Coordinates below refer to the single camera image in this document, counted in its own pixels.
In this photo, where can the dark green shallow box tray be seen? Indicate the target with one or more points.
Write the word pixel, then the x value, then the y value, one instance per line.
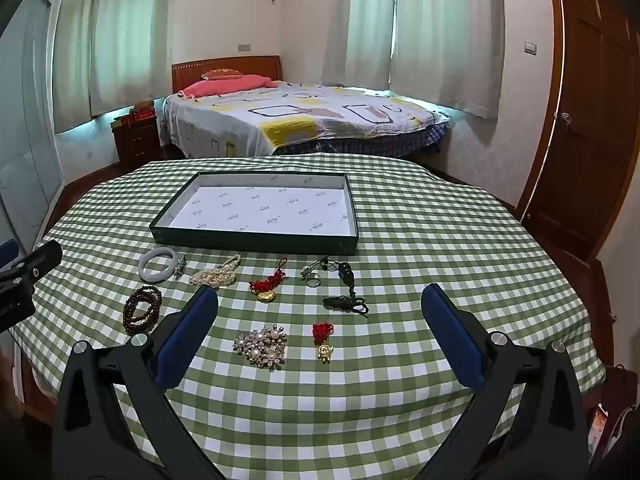
pixel 260 210

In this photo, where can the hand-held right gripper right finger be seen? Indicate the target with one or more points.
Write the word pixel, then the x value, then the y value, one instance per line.
pixel 452 335

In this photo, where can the red knot gold figure charm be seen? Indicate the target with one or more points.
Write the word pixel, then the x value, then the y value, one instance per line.
pixel 324 342

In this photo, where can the dark wooden nightstand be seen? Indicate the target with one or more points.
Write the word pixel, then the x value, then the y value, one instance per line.
pixel 137 142

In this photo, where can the brown wooden door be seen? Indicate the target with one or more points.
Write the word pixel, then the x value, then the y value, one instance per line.
pixel 595 110

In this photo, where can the pale green curtain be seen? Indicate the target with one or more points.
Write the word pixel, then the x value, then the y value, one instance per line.
pixel 357 20
pixel 125 35
pixel 445 30

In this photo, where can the bed with patterned sheet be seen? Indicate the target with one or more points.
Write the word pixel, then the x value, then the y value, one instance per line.
pixel 325 115

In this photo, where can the large pearl rhinestone brooch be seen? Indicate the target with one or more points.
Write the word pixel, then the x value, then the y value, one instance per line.
pixel 260 352

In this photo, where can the dark backpack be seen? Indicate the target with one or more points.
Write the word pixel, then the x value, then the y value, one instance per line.
pixel 617 410

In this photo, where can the red gold patterned pillow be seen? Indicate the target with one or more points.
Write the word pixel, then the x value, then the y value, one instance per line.
pixel 221 74

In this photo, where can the white light switch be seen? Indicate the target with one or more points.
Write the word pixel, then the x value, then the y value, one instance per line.
pixel 530 47

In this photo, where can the red box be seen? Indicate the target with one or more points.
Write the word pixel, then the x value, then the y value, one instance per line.
pixel 143 114

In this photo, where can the pink pillow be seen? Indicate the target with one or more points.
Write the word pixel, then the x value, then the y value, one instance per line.
pixel 225 86

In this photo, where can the grey wardrobe door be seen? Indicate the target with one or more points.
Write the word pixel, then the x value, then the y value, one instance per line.
pixel 25 135

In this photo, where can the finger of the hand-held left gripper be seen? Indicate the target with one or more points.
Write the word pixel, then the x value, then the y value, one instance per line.
pixel 35 265
pixel 7 251

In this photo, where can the small silver brooch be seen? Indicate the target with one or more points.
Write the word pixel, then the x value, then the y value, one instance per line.
pixel 180 266

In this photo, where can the red knot gold ingot charm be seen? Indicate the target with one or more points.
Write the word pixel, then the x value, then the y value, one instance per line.
pixel 267 290

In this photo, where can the white jade bangle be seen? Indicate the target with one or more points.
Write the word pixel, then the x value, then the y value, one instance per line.
pixel 144 266

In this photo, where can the wooden headboard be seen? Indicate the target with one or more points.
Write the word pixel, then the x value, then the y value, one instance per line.
pixel 190 71

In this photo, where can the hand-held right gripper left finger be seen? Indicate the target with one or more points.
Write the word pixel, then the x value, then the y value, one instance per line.
pixel 187 340

